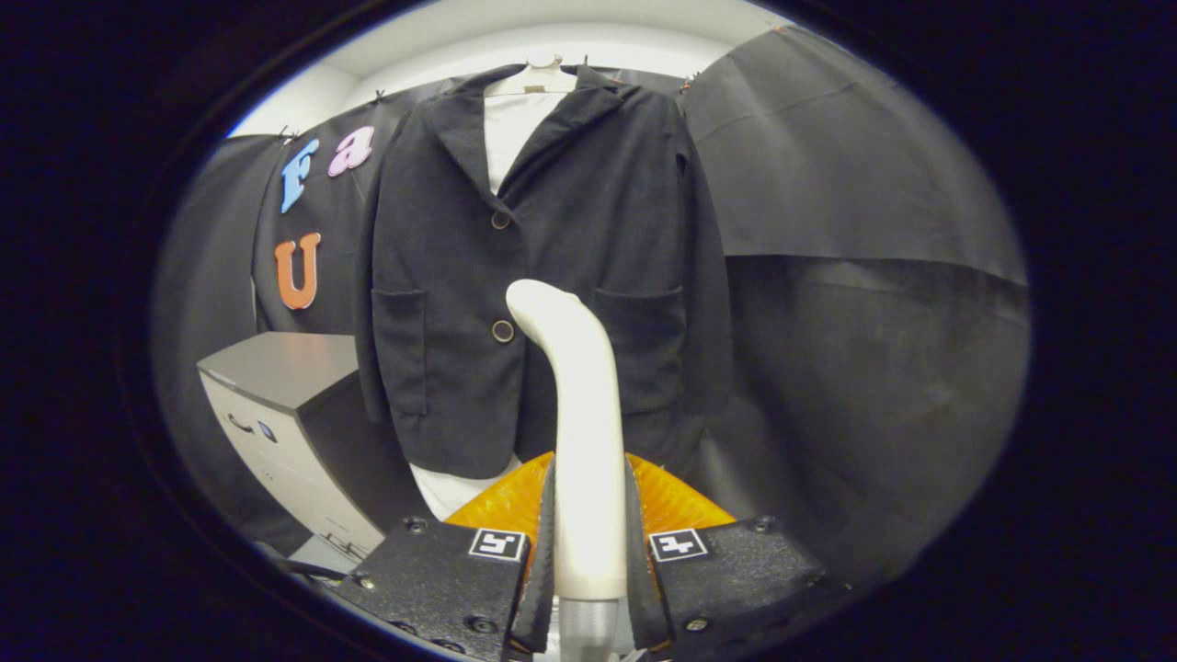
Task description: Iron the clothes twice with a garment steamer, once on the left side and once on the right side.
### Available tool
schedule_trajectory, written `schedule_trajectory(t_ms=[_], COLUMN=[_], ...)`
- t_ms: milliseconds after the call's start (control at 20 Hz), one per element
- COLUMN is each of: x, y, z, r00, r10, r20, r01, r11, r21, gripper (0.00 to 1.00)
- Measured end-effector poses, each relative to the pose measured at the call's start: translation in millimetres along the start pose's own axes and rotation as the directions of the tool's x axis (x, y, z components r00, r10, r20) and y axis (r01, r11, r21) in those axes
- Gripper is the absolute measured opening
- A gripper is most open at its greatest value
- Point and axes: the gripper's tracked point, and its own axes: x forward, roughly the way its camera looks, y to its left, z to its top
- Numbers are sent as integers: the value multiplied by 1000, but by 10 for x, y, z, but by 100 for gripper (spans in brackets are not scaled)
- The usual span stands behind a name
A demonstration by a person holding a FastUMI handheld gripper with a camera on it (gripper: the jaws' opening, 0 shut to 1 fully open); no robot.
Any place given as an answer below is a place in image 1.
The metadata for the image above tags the black backdrop cloth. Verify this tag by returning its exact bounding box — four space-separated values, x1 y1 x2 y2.
152 23 1033 580

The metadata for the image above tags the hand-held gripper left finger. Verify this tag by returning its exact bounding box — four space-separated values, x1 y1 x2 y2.
336 451 559 662

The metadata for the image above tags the white dress form mannequin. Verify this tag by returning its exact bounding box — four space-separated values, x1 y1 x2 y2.
408 55 582 521

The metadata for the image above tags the grey cabinet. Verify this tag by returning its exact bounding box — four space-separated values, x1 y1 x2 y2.
197 331 435 564

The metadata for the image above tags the black button jacket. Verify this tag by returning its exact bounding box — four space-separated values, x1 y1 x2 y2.
354 62 738 481

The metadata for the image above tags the white garment steamer head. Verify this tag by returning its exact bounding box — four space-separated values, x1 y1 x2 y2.
505 279 629 601

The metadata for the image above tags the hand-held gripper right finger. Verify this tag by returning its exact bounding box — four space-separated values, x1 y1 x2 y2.
625 453 842 662

